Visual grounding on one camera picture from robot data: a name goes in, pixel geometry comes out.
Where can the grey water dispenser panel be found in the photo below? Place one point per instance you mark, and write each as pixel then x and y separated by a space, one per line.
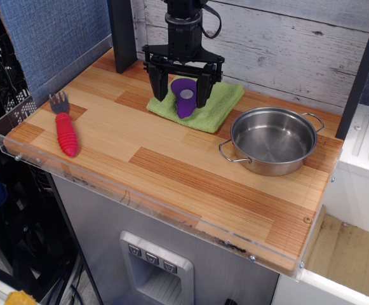
pixel 157 275

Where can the dark grey post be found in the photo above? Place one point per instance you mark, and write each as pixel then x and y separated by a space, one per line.
pixel 123 35
pixel 354 96

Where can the dark grey right post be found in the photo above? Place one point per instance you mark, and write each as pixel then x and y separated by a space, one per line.
pixel 354 96

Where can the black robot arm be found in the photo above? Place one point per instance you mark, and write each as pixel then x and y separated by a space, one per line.
pixel 184 9

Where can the blue fabric panel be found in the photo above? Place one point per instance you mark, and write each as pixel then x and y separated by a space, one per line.
pixel 55 41

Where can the black plastic crate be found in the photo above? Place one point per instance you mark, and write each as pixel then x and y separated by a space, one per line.
pixel 13 86

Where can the clear acrylic table guard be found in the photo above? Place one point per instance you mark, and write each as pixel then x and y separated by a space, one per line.
pixel 177 171

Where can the fork with red handle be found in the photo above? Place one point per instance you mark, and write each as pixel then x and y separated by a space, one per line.
pixel 66 135

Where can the stainless steel pan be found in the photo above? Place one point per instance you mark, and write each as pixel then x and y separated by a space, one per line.
pixel 272 141

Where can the dark grey left post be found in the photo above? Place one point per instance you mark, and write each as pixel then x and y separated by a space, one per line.
pixel 123 35

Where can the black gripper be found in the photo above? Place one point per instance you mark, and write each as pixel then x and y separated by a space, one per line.
pixel 183 55

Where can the purple toy eggplant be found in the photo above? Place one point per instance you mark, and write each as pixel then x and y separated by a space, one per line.
pixel 185 91

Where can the green folded cloth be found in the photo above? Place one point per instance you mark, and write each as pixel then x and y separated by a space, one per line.
pixel 209 118

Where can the silver toy fridge cabinet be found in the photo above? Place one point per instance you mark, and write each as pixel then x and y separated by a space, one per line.
pixel 97 220

